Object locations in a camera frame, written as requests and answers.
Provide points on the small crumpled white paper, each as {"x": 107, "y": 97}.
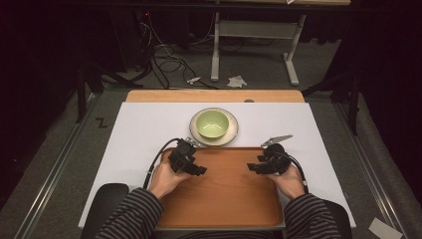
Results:
{"x": 193, "y": 80}

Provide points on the cream plate with dark rim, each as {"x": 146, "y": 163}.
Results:
{"x": 233, "y": 131}

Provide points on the grey round table cap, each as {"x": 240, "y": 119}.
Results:
{"x": 249, "y": 100}

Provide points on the white table mat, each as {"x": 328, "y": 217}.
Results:
{"x": 139, "y": 132}

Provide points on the person's right hand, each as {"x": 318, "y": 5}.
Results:
{"x": 290, "y": 183}

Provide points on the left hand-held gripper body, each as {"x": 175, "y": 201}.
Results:
{"x": 181, "y": 153}

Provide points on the flat white paper sheet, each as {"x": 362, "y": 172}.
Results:
{"x": 384, "y": 229}

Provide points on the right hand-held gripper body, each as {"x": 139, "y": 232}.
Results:
{"x": 278, "y": 160}

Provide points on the wooden table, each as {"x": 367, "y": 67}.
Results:
{"x": 215, "y": 96}

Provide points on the black chair armrest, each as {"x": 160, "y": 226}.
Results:
{"x": 341, "y": 215}
{"x": 106, "y": 202}

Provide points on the large crumpled white paper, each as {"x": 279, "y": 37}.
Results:
{"x": 237, "y": 81}

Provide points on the white metal desk frame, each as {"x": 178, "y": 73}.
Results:
{"x": 255, "y": 30}

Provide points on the green bowl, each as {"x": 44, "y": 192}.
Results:
{"x": 212, "y": 123}

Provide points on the person's left hand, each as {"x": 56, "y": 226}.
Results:
{"x": 166, "y": 179}

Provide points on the black metal stand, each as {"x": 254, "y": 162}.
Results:
{"x": 354, "y": 103}
{"x": 81, "y": 96}

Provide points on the wooden tray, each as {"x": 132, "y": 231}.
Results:
{"x": 225, "y": 199}

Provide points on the metal floor rail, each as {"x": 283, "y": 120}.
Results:
{"x": 375, "y": 172}
{"x": 49, "y": 181}

